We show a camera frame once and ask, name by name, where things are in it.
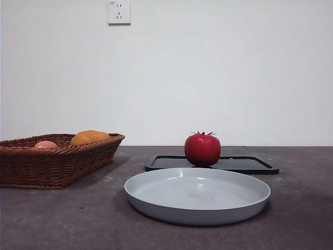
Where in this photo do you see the red tomato with green stem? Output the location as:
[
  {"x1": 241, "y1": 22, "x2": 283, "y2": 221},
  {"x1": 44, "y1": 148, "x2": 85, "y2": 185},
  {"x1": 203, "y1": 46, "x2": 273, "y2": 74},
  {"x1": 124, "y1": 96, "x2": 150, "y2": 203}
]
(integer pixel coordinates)
[{"x1": 184, "y1": 131, "x2": 221, "y2": 168}]

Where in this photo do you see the grey round plate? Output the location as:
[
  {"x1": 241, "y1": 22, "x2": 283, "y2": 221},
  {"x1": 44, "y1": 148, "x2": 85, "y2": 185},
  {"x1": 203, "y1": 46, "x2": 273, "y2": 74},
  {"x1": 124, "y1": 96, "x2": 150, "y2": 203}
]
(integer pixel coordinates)
[{"x1": 123, "y1": 167, "x2": 272, "y2": 226}]

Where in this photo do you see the orange round fruit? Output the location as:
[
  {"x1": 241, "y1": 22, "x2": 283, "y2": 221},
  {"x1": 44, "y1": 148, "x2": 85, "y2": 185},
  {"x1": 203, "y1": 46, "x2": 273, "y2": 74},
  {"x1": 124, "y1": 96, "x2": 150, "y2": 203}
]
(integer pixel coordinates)
[{"x1": 69, "y1": 130, "x2": 111, "y2": 147}]

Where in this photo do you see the black rectangular tray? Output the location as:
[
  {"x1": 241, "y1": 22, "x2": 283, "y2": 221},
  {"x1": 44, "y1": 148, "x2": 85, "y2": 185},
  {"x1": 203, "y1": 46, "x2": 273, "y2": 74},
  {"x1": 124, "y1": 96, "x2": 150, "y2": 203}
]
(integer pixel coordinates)
[{"x1": 145, "y1": 155, "x2": 280, "y2": 175}]

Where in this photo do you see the brown wicker basket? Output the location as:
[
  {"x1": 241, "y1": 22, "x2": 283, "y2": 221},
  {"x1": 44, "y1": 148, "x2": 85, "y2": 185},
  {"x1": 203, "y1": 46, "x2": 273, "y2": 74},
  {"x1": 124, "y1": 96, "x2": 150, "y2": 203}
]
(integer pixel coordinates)
[{"x1": 0, "y1": 133, "x2": 126, "y2": 190}]

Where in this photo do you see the pink round fruit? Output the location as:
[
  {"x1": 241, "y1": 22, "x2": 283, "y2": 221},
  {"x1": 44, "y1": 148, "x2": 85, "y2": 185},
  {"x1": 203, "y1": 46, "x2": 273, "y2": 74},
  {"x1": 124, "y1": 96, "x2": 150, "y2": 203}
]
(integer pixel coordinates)
[{"x1": 33, "y1": 140, "x2": 59, "y2": 149}]

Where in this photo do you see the white wall socket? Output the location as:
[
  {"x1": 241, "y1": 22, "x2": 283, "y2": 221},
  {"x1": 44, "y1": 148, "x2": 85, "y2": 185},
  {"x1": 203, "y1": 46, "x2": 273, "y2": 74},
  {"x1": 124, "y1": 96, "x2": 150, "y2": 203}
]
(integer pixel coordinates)
[{"x1": 108, "y1": 0, "x2": 131, "y2": 26}]

